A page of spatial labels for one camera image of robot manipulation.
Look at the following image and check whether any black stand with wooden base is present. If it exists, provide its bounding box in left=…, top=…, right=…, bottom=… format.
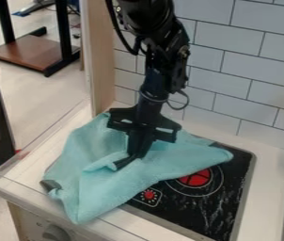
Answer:
left=0, top=0, right=84, bottom=78

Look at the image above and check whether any toy stove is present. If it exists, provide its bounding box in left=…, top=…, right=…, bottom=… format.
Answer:
left=120, top=140, right=258, bottom=241

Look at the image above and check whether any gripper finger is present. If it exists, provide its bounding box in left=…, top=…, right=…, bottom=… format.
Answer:
left=140, top=129, right=156, bottom=159
left=111, top=129, right=145, bottom=170

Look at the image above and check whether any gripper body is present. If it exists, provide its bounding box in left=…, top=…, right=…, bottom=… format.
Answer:
left=105, top=99, right=184, bottom=144

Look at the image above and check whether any light blue cloth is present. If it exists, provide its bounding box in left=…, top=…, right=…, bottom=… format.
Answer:
left=39, top=111, right=235, bottom=226

